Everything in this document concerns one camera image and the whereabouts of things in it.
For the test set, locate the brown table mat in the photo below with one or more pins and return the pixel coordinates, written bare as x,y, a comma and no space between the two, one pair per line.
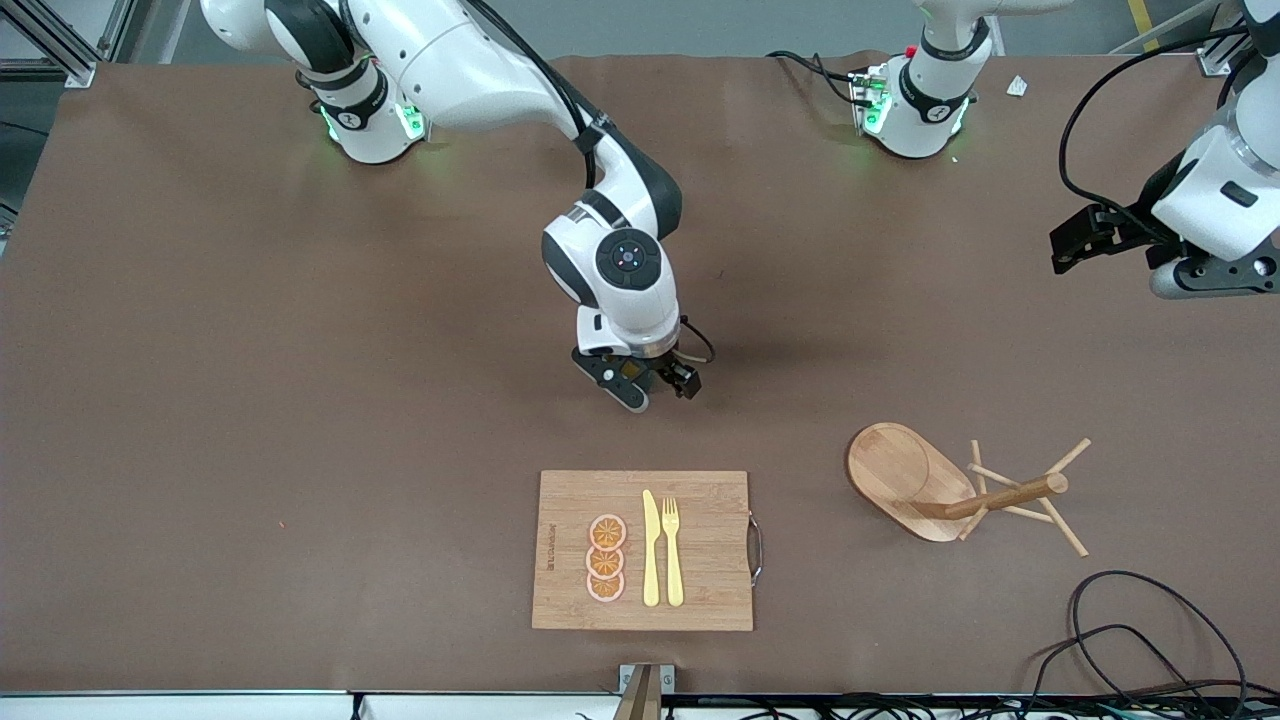
300,400

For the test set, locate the orange slice toy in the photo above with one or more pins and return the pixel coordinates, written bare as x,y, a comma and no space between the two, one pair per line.
607,532

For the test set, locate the wooden mug tree stand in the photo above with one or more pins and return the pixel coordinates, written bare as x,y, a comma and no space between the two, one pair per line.
890,470

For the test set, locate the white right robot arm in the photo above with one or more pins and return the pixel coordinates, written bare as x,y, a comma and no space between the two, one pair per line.
450,70

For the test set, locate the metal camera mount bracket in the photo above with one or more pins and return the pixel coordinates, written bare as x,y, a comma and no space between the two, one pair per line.
640,690

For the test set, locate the small white paper scrap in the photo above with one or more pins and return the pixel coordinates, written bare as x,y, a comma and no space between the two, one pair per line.
1017,86

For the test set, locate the bamboo cutting board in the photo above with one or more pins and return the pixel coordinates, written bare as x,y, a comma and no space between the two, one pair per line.
700,530

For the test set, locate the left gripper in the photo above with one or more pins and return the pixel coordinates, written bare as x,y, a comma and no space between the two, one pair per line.
1128,225

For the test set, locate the aluminium frame profile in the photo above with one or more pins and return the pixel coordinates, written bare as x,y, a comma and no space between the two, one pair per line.
1215,60
60,62

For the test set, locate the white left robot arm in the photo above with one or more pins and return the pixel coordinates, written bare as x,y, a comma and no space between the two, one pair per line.
930,120

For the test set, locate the yellow plastic fork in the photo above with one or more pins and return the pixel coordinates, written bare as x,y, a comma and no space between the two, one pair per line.
673,570

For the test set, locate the yellow plastic knife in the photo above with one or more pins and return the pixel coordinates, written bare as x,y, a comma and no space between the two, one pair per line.
651,560

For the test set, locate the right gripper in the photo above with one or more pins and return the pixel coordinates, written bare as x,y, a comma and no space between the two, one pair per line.
668,368

